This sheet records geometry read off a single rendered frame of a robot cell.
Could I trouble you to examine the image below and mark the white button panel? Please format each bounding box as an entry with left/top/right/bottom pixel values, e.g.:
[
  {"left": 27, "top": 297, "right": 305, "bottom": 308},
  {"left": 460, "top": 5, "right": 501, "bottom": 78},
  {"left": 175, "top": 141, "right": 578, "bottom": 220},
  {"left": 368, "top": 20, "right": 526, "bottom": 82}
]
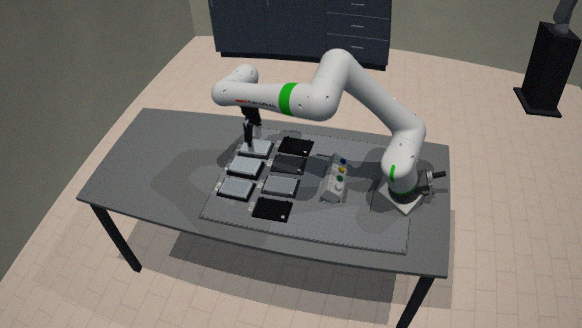
[{"left": 316, "top": 152, "right": 349, "bottom": 205}]

